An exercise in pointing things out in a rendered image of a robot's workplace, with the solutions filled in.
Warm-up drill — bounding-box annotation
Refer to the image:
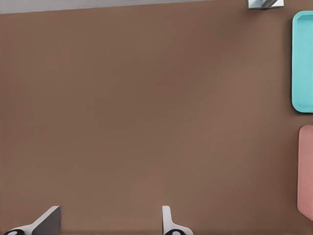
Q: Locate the pink box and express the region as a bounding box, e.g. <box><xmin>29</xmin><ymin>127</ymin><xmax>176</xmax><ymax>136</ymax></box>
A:
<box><xmin>297</xmin><ymin>124</ymin><xmax>313</xmax><ymax>221</ymax></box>

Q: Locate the pale blue-green tray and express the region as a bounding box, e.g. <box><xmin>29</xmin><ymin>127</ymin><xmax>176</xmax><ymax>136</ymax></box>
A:
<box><xmin>291</xmin><ymin>10</ymin><xmax>313</xmax><ymax>114</ymax></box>

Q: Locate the silver frame post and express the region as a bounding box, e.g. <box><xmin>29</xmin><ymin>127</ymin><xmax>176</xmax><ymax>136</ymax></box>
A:
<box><xmin>247</xmin><ymin>0</ymin><xmax>286</xmax><ymax>10</ymax></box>

